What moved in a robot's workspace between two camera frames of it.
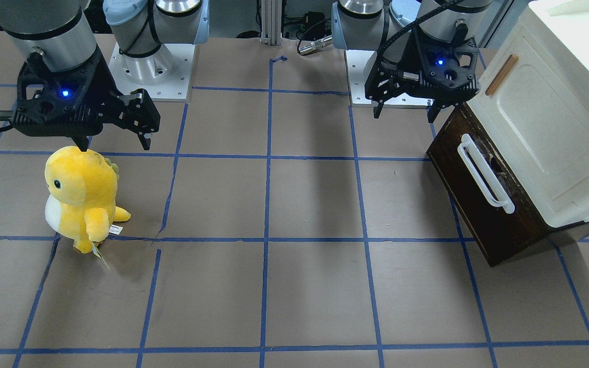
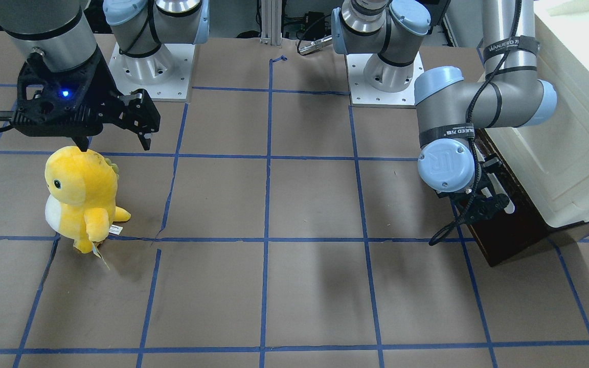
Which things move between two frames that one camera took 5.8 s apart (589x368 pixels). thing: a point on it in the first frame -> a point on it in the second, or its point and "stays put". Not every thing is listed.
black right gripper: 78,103 stays put
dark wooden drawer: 498,233 stays put
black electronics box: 314,25 stays put
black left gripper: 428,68 -> 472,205
